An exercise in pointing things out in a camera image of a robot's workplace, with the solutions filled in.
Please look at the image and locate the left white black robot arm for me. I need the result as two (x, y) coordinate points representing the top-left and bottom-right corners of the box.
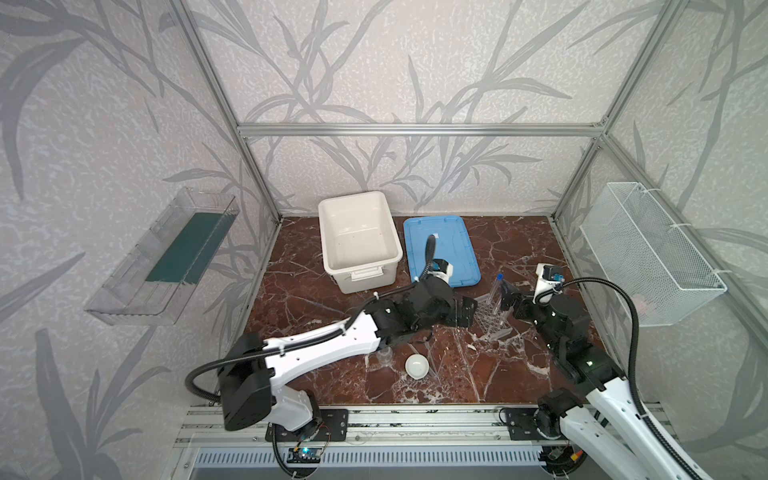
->
(184, 276), (478, 432)

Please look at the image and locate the white ceramic bowl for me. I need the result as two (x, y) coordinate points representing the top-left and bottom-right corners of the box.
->
(405, 354), (430, 380)

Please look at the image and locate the pink object in basket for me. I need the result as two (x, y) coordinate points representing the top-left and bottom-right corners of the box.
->
(630, 294), (653, 316)

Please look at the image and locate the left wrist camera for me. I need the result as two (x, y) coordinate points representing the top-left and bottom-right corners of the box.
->
(426, 259), (453, 284)

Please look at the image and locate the clear small plastic beaker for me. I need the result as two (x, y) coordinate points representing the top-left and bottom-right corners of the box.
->
(375, 347), (394, 368)

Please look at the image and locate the blue capped test tube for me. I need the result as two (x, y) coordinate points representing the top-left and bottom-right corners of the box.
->
(487, 273), (504, 309)

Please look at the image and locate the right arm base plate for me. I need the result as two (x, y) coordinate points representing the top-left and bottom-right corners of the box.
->
(498, 406), (561, 441)

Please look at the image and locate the green circuit board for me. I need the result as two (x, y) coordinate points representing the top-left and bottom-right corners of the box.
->
(286, 447), (324, 465)

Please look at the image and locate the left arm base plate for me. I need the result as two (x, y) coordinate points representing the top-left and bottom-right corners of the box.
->
(265, 408), (350, 443)

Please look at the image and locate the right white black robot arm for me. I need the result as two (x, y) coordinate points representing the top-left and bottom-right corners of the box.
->
(500, 275), (709, 479)

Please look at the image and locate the glass stirring rod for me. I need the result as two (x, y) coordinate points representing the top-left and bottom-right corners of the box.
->
(416, 334), (479, 404)

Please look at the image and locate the clear test tube rack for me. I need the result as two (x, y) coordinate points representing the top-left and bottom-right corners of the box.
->
(470, 294), (513, 342)

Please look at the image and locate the blue plastic bin lid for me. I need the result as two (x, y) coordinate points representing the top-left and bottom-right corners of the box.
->
(403, 215), (481, 288)

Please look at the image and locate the clear wall shelf green mat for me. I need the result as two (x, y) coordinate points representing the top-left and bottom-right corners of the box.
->
(85, 187), (240, 326)

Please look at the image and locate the white plastic storage bin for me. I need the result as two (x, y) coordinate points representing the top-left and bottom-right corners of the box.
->
(318, 191), (403, 294)

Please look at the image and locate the white wire mesh basket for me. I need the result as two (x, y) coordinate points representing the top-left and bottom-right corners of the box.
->
(580, 182), (727, 327)

